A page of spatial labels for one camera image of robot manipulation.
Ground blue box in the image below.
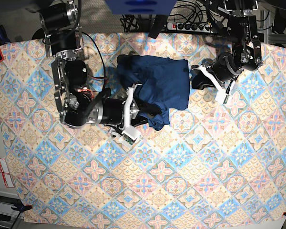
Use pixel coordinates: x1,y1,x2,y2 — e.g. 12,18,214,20
105,0,177,15

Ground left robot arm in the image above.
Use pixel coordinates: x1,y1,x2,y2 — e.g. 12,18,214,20
191,0,263,104

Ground white red stickers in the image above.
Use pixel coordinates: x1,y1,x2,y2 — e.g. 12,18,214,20
0,157,14,188

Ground clamp lower left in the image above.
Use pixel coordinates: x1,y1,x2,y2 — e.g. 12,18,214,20
11,203,32,213

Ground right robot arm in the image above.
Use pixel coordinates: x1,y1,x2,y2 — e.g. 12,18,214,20
39,0,162,140

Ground patterned tablecloth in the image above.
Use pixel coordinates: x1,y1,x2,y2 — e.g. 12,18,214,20
0,40,286,229

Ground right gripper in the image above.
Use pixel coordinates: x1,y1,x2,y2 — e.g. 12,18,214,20
100,83,162,140

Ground tangled black cables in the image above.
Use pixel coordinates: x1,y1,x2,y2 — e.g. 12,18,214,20
120,0,229,33

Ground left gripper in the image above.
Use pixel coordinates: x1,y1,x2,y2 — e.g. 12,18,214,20
190,52,243,104

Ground white power strip red switch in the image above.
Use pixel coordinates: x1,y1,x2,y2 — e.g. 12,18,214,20
166,22,213,33

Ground blue long-sleeve shirt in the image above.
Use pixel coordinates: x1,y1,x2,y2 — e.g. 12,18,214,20
117,54,190,131

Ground black round stand base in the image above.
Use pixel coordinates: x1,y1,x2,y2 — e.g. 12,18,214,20
32,28,45,40

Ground black strap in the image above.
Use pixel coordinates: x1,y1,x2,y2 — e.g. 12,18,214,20
148,14,168,39

